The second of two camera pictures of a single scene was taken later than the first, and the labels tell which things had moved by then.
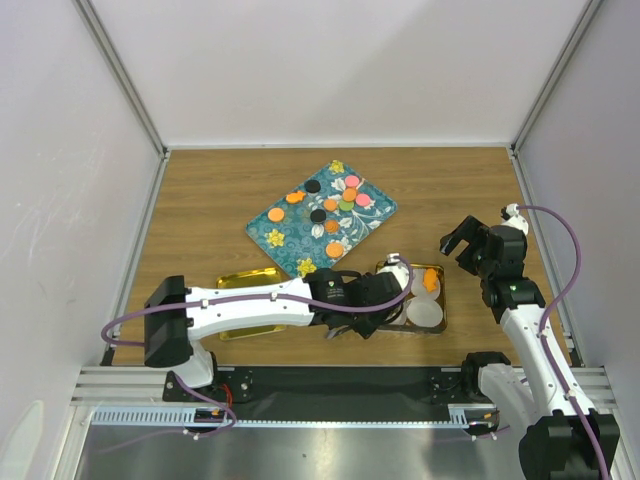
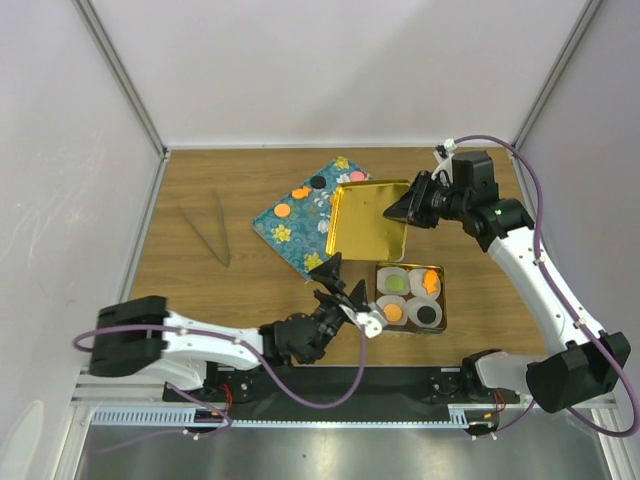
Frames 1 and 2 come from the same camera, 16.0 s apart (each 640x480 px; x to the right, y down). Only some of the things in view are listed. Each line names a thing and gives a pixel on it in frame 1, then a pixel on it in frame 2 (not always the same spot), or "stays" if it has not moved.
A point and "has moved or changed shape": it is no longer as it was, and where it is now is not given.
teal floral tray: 322,219 stays
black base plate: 327,394 stays
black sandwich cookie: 318,215 → 426,314
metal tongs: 332,331 has moved or changed shape
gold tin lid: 250,278 → 358,228
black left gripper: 366,328 → 328,273
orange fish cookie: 430,279 stays
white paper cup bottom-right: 424,312 stays
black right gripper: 470,230 → 410,207
